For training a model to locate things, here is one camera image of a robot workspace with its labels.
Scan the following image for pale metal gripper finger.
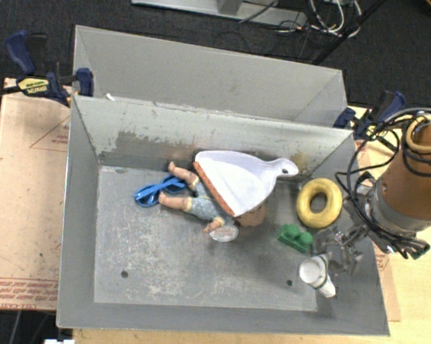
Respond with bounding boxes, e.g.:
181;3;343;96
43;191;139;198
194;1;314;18
312;226;347;258
335;244;365;280

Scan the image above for green toy block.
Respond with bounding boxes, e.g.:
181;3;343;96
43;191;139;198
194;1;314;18
275;222;316;256

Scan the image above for white plastic cup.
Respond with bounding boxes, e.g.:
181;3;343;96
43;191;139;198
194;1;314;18
295;250;342;300

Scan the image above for round clear lid red print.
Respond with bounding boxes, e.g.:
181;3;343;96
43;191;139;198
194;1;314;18
208;222;241;246

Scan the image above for white dustpan with red-brown edge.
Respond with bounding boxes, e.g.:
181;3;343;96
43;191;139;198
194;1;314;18
187;146;301;226

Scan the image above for baby doll in blue clothes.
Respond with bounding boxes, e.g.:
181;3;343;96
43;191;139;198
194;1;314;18
153;159;272;241

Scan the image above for grey metal bin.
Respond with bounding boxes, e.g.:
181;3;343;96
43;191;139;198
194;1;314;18
39;24;424;344

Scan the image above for blue sunglasses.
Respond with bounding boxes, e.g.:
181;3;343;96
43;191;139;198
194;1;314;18
132;170;188;213

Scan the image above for brown cardboard board red print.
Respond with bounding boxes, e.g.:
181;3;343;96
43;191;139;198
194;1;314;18
0;77;426;344

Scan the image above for yellow ring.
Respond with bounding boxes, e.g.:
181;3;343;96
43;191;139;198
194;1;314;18
293;175;346;232

